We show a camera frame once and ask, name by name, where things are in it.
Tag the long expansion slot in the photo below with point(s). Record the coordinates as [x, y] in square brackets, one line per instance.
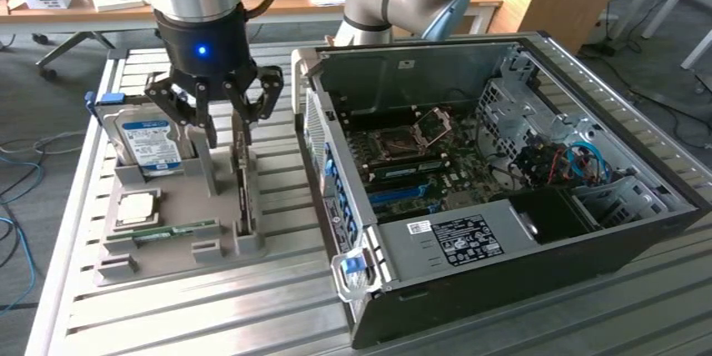
[398, 192]

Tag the green motherboard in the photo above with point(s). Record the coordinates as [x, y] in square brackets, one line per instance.
[467, 172]

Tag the grey caster leg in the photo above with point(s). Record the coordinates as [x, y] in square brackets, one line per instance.
[62, 49]

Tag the black power strip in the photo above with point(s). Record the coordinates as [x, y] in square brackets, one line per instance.
[598, 49]

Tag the CPU socket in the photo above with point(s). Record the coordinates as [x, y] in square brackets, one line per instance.
[398, 143]

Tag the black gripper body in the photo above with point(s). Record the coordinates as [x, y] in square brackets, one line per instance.
[201, 35]

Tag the metal disk bay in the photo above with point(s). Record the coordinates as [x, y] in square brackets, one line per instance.
[618, 202]

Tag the green graphics card black fan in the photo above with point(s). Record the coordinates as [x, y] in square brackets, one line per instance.
[243, 189]

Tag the grey parts rack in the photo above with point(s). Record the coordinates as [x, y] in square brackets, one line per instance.
[183, 202]

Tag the metal socket cover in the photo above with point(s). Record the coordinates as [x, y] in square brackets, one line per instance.
[434, 124]

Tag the blue case latch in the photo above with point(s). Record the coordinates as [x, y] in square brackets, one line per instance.
[353, 265]

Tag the silver CPU chip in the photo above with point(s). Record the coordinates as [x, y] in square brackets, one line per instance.
[138, 208]

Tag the hard disk with blue carrier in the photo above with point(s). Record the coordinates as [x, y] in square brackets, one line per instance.
[147, 143]

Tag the grey power supply unit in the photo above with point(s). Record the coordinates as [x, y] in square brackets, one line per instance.
[411, 247]

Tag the black open PC case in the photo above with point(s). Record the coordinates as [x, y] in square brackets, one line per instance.
[501, 297]

